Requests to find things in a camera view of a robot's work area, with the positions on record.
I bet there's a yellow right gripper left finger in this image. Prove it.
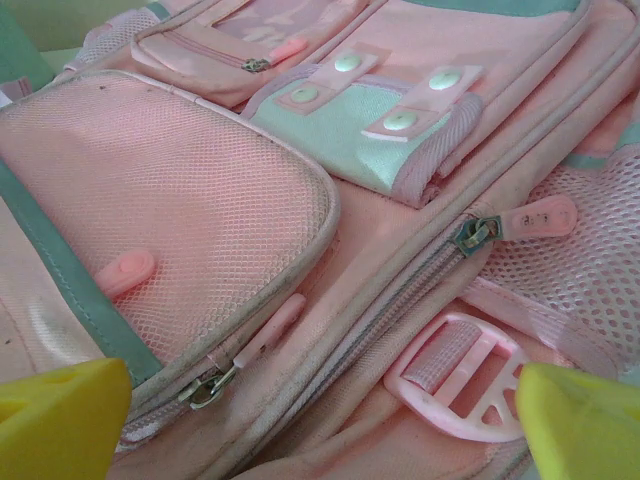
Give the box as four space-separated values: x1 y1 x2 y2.
0 357 134 480

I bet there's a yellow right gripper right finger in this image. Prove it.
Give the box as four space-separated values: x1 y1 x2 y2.
515 362 640 480

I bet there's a pink student backpack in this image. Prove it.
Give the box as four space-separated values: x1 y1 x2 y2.
0 0 640 480

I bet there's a mint green zip pouch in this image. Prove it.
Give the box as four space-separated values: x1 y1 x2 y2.
0 0 54 89

